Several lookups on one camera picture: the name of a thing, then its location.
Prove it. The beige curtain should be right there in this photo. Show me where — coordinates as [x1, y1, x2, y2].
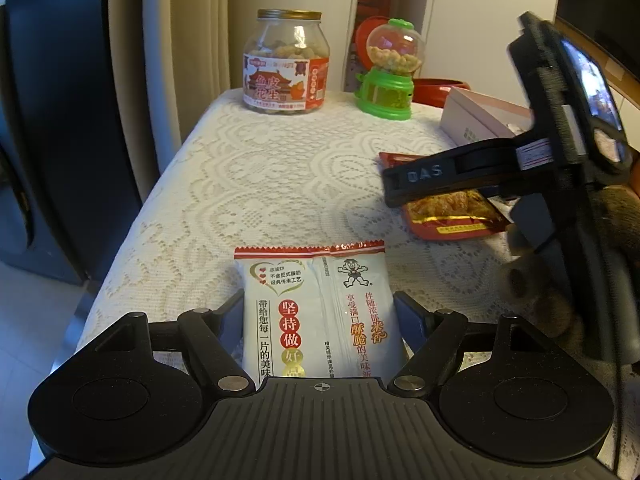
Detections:
[107, 0, 232, 171]

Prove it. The black television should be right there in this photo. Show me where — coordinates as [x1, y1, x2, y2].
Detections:
[556, 0, 640, 96]

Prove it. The white rice cracker packet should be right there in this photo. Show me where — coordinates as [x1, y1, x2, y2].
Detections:
[234, 241, 407, 391]

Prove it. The person's right hand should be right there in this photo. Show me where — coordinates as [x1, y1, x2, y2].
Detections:
[500, 180, 640, 351]

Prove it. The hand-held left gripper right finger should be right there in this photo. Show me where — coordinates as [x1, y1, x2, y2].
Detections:
[392, 290, 556, 396]

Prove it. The clear jar with gold lid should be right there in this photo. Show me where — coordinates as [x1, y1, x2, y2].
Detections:
[242, 9, 331, 117]

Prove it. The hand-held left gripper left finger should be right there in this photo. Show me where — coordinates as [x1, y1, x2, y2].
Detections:
[87, 292, 257, 396]

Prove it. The pink cardboard box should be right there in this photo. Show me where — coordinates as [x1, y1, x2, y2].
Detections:
[440, 86, 538, 143]

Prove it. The dark furniture panel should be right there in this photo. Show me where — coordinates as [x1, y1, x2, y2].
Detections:
[0, 0, 147, 283]

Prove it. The red lid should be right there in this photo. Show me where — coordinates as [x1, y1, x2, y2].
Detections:
[354, 16, 392, 67]

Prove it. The green candy dispenser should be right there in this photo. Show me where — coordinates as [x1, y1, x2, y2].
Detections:
[355, 18, 426, 122]

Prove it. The red meat snack packet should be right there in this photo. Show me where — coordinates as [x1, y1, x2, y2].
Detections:
[378, 151, 509, 240]

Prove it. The white lace tablecloth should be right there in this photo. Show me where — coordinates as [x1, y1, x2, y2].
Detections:
[75, 87, 621, 466]

